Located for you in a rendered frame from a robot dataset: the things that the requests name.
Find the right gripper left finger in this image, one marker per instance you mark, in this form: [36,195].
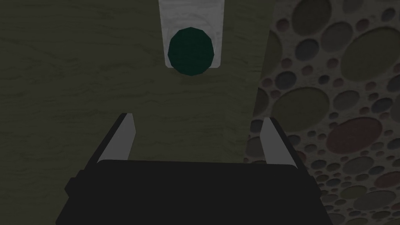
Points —
[120,140]

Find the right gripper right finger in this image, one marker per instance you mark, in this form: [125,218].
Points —
[275,145]

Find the dark green round door knob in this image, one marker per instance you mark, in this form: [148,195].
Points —
[191,51]

